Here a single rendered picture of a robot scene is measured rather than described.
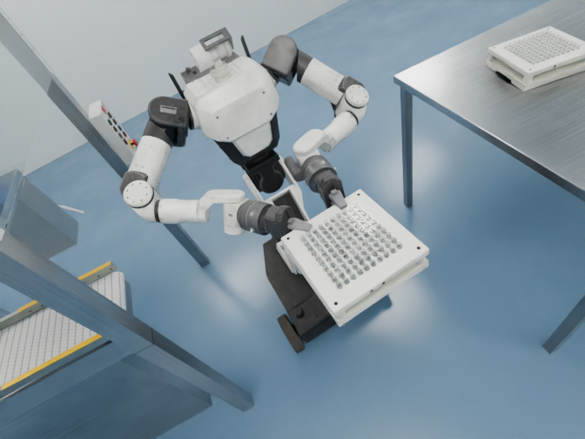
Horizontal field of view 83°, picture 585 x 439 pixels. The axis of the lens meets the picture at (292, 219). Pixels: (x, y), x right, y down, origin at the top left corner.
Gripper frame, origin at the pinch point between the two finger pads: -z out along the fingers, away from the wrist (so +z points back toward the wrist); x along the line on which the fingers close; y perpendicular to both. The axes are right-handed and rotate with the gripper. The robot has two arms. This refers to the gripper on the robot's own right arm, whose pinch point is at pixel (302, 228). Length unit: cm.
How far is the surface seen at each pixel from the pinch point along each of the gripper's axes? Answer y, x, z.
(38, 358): 60, 16, 68
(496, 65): -105, 14, -28
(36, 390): 67, 20, 64
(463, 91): -92, 17, -20
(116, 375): 54, 40, 61
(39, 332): 55, 16, 77
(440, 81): -98, 17, -9
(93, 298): 38, -5, 38
